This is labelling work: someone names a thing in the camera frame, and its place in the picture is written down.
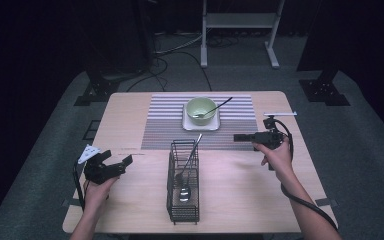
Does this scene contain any white metal stand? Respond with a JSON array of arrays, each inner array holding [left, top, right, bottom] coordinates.
[[199, 0, 286, 70]]

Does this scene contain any short shiny spoon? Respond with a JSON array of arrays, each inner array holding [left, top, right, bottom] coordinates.
[[178, 173, 192, 204]]

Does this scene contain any left hand-held gripper cable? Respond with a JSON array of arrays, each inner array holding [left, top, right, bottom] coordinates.
[[72, 159, 88, 211]]

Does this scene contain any black wire cutlery basket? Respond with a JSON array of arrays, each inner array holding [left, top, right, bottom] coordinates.
[[166, 139, 201, 225]]

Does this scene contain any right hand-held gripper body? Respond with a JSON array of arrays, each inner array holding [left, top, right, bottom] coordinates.
[[253, 111, 298, 152]]

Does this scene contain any black stand base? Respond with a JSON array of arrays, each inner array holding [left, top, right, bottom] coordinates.
[[298, 68, 351, 107], [74, 66, 121, 107]]

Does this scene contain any striped placemat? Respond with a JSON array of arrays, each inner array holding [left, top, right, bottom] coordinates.
[[140, 94, 263, 152]]

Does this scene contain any grey floor cable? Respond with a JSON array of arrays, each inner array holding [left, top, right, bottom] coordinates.
[[153, 32, 203, 56]]

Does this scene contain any silver-handled spoon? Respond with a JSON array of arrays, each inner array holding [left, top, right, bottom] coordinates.
[[174, 133, 204, 187]]

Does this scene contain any grey tape strip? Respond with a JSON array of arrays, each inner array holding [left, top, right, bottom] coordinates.
[[314, 198, 339, 208], [61, 198, 81, 208]]

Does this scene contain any black floor cable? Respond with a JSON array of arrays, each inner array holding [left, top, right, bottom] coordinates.
[[125, 50, 213, 93]]

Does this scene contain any person's right hand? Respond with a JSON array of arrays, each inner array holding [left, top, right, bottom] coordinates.
[[253, 137, 296, 183]]

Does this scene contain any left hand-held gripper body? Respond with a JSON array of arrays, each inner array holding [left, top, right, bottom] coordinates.
[[77, 143, 127, 185]]

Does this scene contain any green bowl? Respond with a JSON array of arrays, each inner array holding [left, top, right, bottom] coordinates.
[[185, 96, 218, 127]]

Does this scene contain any black-handled spoon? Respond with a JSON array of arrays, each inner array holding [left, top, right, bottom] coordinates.
[[193, 96, 234, 119]]

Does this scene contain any person's left hand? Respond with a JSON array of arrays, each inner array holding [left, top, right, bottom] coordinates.
[[83, 174, 121, 209]]

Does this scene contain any white square plate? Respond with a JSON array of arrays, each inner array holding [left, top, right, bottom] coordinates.
[[181, 103, 221, 132]]

